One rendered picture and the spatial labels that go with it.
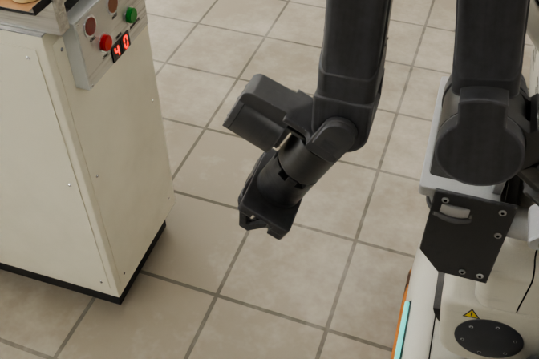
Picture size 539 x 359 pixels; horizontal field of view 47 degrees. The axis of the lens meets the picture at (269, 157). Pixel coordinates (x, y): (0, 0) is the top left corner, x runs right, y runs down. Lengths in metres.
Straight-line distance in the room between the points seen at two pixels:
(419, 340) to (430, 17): 1.74
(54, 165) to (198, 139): 0.87
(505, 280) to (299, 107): 0.45
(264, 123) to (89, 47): 0.56
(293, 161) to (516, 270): 0.42
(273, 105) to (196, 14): 2.10
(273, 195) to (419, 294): 0.73
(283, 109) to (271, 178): 0.10
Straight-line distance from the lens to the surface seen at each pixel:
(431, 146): 0.87
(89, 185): 1.31
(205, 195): 1.89
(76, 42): 1.11
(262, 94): 0.63
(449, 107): 0.59
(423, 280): 1.40
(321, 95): 0.59
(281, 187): 0.69
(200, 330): 1.62
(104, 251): 1.45
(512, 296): 0.98
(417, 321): 1.34
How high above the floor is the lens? 1.39
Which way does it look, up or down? 44 degrees down
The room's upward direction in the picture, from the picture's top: straight up
